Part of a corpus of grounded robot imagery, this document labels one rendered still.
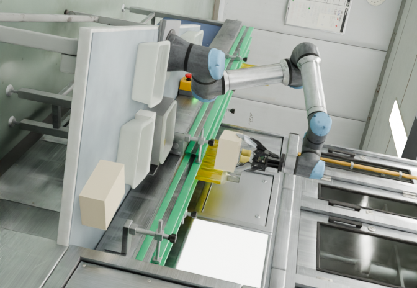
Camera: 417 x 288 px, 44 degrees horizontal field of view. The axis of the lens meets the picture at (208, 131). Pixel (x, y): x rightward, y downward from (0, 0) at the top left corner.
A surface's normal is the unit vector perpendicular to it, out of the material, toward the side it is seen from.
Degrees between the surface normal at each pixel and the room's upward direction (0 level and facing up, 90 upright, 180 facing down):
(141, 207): 90
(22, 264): 90
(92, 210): 90
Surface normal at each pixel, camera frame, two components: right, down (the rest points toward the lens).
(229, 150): -0.15, 0.20
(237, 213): 0.11, -0.87
